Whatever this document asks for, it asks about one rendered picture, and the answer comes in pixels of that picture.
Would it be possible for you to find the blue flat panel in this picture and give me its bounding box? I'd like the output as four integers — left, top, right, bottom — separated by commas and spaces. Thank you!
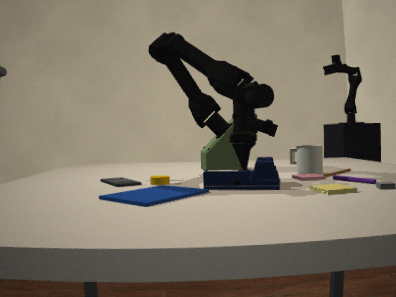
99, 185, 209, 207

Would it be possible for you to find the yellow square pad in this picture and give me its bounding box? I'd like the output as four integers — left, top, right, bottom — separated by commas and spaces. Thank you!
309, 184, 357, 195

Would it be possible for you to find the yellow short cylinder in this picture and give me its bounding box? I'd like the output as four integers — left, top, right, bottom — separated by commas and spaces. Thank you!
150, 175, 170, 185

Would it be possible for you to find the blue phone faceplate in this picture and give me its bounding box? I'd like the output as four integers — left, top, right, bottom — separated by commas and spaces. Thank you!
203, 166, 280, 190

